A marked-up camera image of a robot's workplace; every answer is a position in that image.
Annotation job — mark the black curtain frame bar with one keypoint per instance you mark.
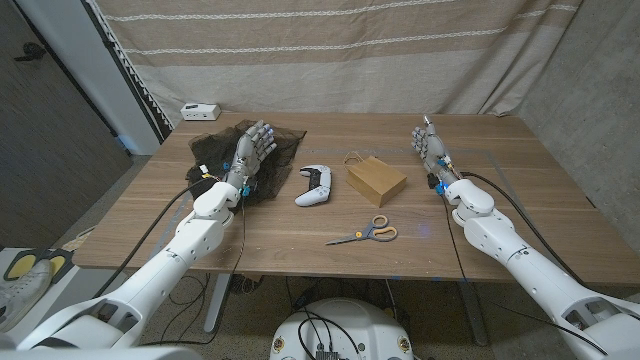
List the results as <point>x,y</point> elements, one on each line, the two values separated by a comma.
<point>125,70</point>

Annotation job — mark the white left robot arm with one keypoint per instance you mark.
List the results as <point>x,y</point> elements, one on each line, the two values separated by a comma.
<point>165,265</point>

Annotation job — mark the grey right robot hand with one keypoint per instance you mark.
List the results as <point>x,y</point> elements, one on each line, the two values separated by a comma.
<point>434,147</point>

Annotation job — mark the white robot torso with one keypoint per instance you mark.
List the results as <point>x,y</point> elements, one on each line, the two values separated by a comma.
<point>345,325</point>

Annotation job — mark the striped beige curtain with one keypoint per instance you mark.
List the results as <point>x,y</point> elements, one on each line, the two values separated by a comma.
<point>325,60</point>

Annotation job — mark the brown paper bag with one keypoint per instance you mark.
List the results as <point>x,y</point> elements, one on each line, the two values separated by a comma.
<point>375,180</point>

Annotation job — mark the white game controller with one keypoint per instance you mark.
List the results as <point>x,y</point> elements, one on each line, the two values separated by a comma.
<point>315,192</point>

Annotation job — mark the yellow black foot pad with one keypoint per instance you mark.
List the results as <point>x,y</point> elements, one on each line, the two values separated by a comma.
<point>59,264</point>
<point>22,266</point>

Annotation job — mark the white table leg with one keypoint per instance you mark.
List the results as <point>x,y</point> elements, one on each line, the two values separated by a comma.
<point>216,310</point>

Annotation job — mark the grey table leg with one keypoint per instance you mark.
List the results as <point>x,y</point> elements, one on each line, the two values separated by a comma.
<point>472,315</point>

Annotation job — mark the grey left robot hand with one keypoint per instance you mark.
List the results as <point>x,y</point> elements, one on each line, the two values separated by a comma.
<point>247,150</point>

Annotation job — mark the black mesh netting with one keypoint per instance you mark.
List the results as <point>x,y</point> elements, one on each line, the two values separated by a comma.
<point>215,150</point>

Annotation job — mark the white sneaker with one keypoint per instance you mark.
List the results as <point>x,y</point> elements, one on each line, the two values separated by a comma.
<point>22,295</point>

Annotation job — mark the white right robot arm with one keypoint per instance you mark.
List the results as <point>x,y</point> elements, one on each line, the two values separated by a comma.
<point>530,270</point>

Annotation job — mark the white power strip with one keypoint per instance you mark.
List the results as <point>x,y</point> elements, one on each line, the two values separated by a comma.
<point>200,112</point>

